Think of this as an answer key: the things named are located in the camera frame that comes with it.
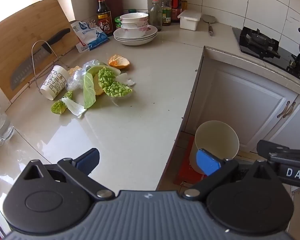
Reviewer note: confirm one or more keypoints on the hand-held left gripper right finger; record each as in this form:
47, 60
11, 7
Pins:
207, 162

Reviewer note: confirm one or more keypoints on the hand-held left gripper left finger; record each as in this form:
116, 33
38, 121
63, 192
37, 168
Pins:
88, 160

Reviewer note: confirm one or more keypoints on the large pale orange peel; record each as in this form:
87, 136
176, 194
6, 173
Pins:
99, 88

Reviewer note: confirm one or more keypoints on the napa cabbage piece white stem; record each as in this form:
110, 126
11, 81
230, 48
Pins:
61, 103

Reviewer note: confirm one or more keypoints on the bamboo cutting board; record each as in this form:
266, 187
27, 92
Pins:
20, 30

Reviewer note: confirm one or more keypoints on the white lidded container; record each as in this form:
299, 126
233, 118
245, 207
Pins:
190, 20

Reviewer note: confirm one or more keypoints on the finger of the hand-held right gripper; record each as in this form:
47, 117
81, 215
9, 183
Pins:
277, 152

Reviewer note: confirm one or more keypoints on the printed white paper cup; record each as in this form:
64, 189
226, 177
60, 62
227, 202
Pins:
53, 82

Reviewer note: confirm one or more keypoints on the white and blue salt bag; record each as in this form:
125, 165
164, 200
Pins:
90, 36

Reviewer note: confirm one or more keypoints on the large white cabinet door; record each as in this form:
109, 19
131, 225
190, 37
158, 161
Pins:
240, 97

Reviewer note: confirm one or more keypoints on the green lid jar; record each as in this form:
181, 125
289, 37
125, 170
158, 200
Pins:
118, 22

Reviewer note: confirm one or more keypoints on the green cabbage leaf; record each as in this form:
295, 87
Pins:
88, 90

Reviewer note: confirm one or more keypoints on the binder clips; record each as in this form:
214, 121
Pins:
92, 23

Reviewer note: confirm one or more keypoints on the black gas stove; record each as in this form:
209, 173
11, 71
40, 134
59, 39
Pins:
262, 45

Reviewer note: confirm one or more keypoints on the dark vinegar bottle red label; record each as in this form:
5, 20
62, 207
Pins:
103, 12

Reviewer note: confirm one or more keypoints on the small pale orange peel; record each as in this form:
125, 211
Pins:
75, 70

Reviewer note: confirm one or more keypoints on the white trash bin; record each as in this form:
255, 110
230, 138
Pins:
215, 137

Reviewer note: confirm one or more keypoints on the clear plastic wrap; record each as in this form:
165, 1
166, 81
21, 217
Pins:
73, 78

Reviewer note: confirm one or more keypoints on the white cabbage stem scrap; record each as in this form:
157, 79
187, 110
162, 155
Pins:
126, 79

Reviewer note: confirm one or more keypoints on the bumpy green napa cabbage piece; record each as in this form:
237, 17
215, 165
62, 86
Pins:
117, 91
106, 76

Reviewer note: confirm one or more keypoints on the metal spatula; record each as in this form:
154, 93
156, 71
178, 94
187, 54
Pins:
209, 20

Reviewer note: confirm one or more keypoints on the clear bottle red cap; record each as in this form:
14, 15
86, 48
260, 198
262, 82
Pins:
155, 15

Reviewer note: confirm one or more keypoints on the dark sauce bottle red label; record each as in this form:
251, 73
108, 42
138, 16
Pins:
175, 2

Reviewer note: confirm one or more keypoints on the red floor mat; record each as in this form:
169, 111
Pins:
187, 172

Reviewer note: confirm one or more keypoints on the white floral bowl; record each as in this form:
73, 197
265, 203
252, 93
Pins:
133, 17
135, 32
134, 25

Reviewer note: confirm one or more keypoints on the bright orange peel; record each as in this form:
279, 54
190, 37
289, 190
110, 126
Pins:
118, 62

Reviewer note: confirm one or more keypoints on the glass mug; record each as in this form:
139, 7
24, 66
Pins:
2, 125

